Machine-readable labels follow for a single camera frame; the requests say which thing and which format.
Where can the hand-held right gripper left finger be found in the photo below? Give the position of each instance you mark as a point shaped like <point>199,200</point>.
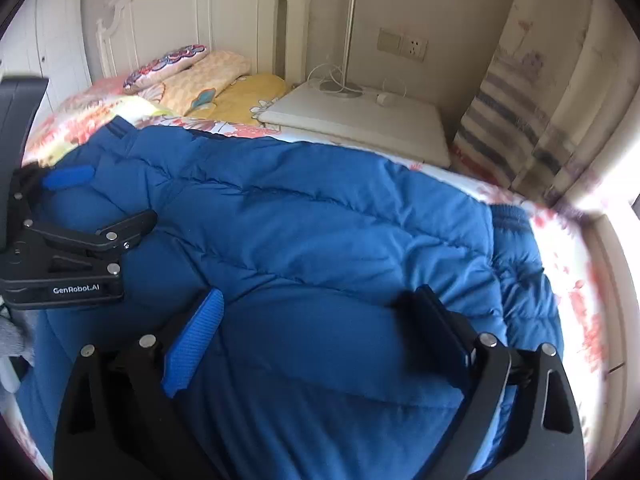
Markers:
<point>195,340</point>

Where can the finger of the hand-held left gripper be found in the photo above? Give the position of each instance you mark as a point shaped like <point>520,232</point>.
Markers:
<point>115,237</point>
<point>67,177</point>

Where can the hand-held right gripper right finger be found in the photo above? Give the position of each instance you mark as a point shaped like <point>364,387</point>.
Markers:
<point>440,340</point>

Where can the blue quilted jacket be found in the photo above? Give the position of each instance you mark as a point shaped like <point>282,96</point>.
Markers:
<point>325,240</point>

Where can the person's left forearm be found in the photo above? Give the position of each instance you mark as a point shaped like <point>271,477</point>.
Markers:
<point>14,340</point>

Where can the white wardrobe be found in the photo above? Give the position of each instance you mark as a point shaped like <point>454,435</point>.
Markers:
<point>55,35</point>

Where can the purple patterned pillow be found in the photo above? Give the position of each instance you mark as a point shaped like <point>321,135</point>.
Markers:
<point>165,67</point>

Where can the floral quilt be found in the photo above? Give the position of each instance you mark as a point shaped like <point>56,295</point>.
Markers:
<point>570,260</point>

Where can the beige pillow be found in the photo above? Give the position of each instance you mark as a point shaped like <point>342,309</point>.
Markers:
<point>210,80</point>

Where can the yellow pillow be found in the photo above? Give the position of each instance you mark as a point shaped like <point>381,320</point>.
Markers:
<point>250,97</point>

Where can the white bed headboard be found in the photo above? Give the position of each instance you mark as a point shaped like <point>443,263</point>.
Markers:
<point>175,15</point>

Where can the white nightstand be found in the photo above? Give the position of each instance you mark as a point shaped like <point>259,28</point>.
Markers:
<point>360,120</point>

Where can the printed striped curtain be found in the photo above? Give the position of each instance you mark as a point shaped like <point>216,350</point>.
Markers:
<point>525,110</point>

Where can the small white device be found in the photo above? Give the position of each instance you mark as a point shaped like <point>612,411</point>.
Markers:
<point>385,99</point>

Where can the slim white lamp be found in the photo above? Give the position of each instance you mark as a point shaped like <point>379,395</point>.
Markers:
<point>350,35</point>

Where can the wall power socket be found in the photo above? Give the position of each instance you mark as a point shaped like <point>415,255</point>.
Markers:
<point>414,48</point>

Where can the wall switch plate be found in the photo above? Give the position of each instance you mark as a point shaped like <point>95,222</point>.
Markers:
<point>389,41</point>

